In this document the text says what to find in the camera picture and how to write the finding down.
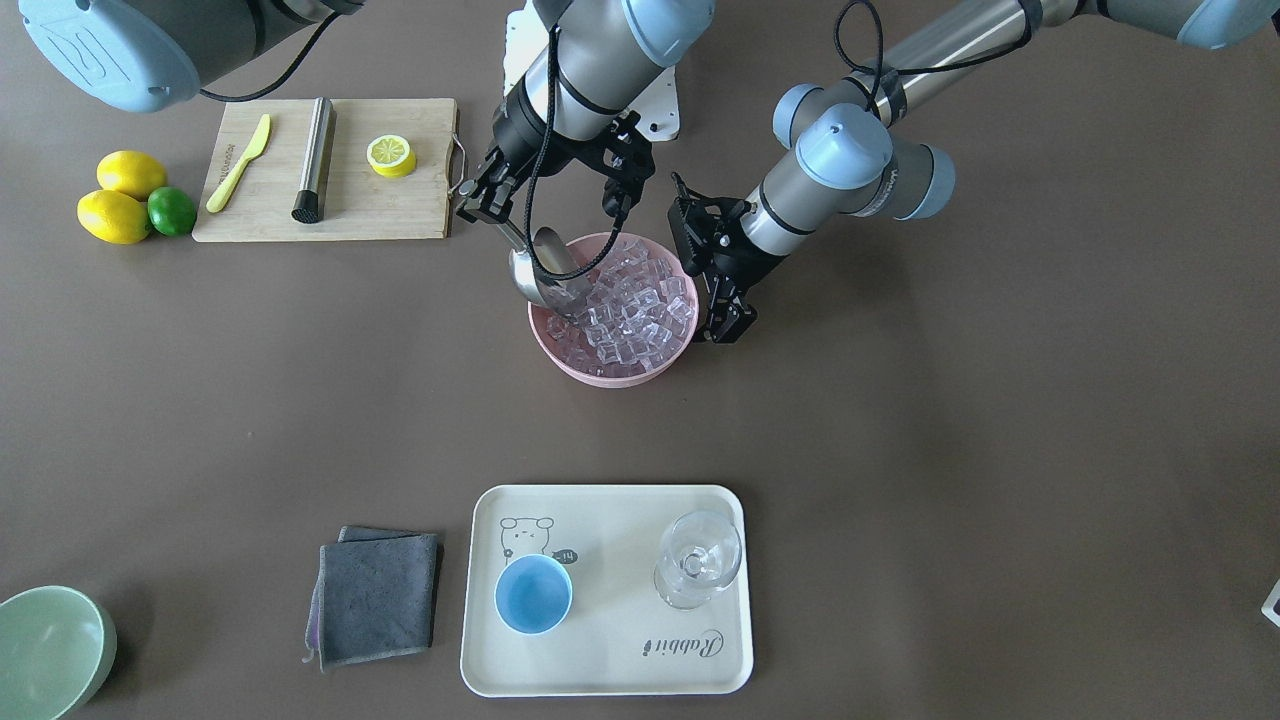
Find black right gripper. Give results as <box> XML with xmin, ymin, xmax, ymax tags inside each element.
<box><xmin>456</xmin><ymin>140</ymin><xmax>543</xmax><ymax>225</ymax></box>

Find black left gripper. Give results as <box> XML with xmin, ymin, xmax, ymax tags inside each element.
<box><xmin>695</xmin><ymin>195</ymin><xmax>785</xmax><ymax>345</ymax></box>

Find stainless steel ice scoop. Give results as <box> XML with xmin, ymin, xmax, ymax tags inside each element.
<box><xmin>494</xmin><ymin>222</ymin><xmax>593</xmax><ymax>318</ymax></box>

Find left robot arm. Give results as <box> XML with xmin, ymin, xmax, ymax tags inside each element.
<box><xmin>668</xmin><ymin>1</ymin><xmax>1277</xmax><ymax>343</ymax></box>

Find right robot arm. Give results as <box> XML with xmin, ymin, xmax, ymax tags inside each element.
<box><xmin>5</xmin><ymin>1</ymin><xmax>716</xmax><ymax>223</ymax></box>

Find pile of clear ice cubes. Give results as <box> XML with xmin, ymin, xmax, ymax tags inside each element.
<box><xmin>545</xmin><ymin>238</ymin><xmax>698</xmax><ymax>369</ymax></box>

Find light blue cup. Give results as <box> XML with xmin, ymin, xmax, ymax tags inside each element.
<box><xmin>494</xmin><ymin>553</ymin><xmax>573</xmax><ymax>635</ymax></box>

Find pink plastic bowl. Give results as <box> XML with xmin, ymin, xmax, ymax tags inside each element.
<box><xmin>527</xmin><ymin>232</ymin><xmax>700</xmax><ymax>389</ymax></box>

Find half lemon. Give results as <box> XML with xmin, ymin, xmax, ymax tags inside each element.
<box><xmin>365</xmin><ymin>135</ymin><xmax>417</xmax><ymax>178</ymax></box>

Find bamboo cutting board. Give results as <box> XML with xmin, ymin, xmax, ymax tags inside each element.
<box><xmin>193</xmin><ymin>97</ymin><xmax>458</xmax><ymax>243</ymax></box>

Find steel muddler black tip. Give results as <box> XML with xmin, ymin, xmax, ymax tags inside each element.
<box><xmin>291</xmin><ymin>97</ymin><xmax>337</xmax><ymax>224</ymax></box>

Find yellow plastic knife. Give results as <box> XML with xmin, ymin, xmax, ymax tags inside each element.
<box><xmin>205</xmin><ymin>114</ymin><xmax>273</xmax><ymax>214</ymax></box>

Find clear wine glass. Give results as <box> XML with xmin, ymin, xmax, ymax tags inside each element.
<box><xmin>653</xmin><ymin>510</ymin><xmax>745</xmax><ymax>610</ymax></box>

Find green lime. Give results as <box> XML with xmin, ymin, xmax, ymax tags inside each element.
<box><xmin>146</xmin><ymin>186</ymin><xmax>198</xmax><ymax>237</ymax></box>

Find cream rabbit serving tray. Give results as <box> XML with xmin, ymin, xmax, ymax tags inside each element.
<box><xmin>460</xmin><ymin>484</ymin><xmax>754</xmax><ymax>698</ymax></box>

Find yellow lemon upper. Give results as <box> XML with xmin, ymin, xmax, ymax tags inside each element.
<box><xmin>95</xmin><ymin>150</ymin><xmax>168</xmax><ymax>202</ymax></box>

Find yellow lemon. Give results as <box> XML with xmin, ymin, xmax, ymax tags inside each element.
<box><xmin>95</xmin><ymin>150</ymin><xmax>168</xmax><ymax>202</ymax></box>
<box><xmin>76</xmin><ymin>190</ymin><xmax>152</xmax><ymax>245</ymax></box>

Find yellow lemon lower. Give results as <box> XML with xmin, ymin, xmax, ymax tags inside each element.
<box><xmin>76</xmin><ymin>190</ymin><xmax>152</xmax><ymax>245</ymax></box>

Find grey folded cloth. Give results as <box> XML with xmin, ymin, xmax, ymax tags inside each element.
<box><xmin>303</xmin><ymin>525</ymin><xmax>443</xmax><ymax>673</ymax></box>

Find green bowl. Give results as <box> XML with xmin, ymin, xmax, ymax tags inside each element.
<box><xmin>1</xmin><ymin>585</ymin><xmax>116</xmax><ymax>719</ymax></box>

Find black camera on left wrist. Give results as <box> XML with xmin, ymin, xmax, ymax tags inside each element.
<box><xmin>667</xmin><ymin>170</ymin><xmax>710</xmax><ymax>278</ymax></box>

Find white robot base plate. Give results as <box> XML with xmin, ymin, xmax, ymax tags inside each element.
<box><xmin>500</xmin><ymin>1</ymin><xmax>681</xmax><ymax>142</ymax></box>

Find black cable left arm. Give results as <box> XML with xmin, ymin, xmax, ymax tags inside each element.
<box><xmin>835</xmin><ymin>0</ymin><xmax>1030</xmax><ymax>111</ymax></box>

